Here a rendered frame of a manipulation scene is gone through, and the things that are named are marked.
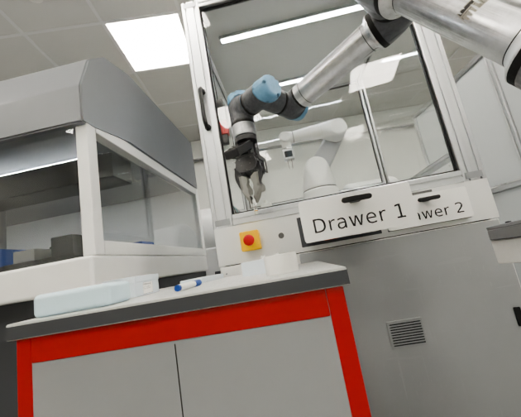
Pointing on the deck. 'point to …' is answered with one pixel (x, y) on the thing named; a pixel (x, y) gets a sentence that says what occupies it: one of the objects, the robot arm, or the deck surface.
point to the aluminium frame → (192, 19)
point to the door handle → (203, 108)
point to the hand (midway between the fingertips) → (253, 198)
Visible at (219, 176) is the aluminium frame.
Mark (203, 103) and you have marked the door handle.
